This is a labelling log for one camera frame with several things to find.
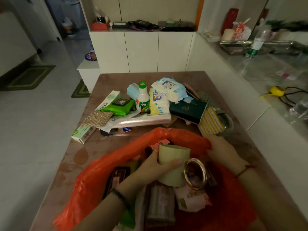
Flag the person's left hand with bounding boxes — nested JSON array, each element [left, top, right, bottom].
[[125, 149, 183, 199]]

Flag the person's right hand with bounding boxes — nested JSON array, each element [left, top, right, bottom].
[[206, 136, 245, 175]]

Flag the pale green cardboard tube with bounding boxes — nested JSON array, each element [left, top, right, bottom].
[[158, 144, 191, 188]]

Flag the orange plastic bag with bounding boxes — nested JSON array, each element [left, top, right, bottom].
[[52, 127, 257, 231]]

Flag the person's left forearm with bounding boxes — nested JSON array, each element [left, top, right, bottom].
[[72, 183, 136, 231]]

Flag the person's right forearm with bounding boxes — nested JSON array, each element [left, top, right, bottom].
[[235, 165, 308, 231]]

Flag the yellow striped packet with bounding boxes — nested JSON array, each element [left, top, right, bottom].
[[198, 107, 226, 137]]

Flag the gold rimmed round tin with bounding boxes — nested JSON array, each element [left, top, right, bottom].
[[184, 158, 209, 190]]

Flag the grey tape roll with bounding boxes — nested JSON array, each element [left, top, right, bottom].
[[214, 108, 234, 137]]

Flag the pink and white packet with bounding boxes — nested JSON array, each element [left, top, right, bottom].
[[174, 185, 213, 212]]

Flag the silver foil packet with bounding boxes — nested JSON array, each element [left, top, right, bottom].
[[146, 185, 176, 227]]

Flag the dark green box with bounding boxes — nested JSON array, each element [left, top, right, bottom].
[[169, 98, 207, 125]]

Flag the green perforated pad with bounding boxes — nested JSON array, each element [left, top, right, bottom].
[[197, 91, 217, 108]]

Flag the roll of clear plastic bags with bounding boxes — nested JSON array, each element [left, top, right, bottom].
[[99, 112, 172, 133]]

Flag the dark packet with pink print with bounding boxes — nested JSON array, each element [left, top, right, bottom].
[[103, 167, 131, 199]]

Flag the yellow tissue pack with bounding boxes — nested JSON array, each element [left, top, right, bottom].
[[149, 88, 170, 115]]

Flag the brown flat packet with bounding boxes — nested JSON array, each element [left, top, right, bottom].
[[183, 83, 200, 100]]

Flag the white bottle with green cap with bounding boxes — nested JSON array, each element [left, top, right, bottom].
[[136, 81, 150, 114]]

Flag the small black item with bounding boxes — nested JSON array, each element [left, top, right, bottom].
[[100, 128, 119, 137]]

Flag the white and blue tissue pack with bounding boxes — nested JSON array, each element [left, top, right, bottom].
[[151, 77, 188, 103]]

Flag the green wet wipe pack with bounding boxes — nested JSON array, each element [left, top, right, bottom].
[[101, 98, 136, 116]]

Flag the light blue packet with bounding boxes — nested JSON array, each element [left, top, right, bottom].
[[127, 83, 140, 100]]

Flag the brown patterned pouch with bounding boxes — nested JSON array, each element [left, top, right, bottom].
[[81, 111, 114, 128]]

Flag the yellow gadget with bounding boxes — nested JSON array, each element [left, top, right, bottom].
[[260, 86, 286, 98]]

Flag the long white green box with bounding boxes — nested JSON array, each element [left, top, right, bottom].
[[71, 90, 120, 144]]

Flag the clear plastic bottle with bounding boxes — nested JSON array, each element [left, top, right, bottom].
[[288, 98, 308, 121]]

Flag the metal tray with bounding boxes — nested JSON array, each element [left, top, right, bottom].
[[219, 40, 253, 55]]

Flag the pink and white label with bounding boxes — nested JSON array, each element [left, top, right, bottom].
[[276, 70, 299, 81]]

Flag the white paper roll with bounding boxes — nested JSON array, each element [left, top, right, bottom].
[[221, 28, 235, 41]]

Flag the white cabinet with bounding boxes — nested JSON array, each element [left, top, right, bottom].
[[89, 31, 196, 74]]

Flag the small green mat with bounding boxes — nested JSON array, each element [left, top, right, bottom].
[[71, 79, 91, 98]]

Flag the clear water bottle green label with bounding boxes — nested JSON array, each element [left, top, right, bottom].
[[245, 23, 271, 58]]

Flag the low white bench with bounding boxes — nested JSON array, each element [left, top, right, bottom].
[[76, 59, 101, 93]]

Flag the red and white plastic bag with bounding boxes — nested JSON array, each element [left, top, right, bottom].
[[232, 18, 252, 41]]

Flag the dark tray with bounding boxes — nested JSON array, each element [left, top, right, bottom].
[[158, 20, 195, 32]]

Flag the red bottle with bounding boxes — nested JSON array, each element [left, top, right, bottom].
[[221, 8, 240, 35]]

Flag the red box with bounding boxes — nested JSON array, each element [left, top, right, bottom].
[[91, 21, 108, 31]]

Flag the large green doormat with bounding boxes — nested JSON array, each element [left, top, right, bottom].
[[0, 65, 56, 91]]

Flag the red string bracelet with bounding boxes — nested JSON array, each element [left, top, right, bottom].
[[234, 165, 256, 179]]

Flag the black bead bracelet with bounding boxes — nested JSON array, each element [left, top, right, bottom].
[[111, 188, 132, 210]]

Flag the black cable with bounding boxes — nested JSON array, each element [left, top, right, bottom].
[[279, 86, 308, 107]]

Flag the black tangled straps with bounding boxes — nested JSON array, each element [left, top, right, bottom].
[[127, 19, 160, 32]]

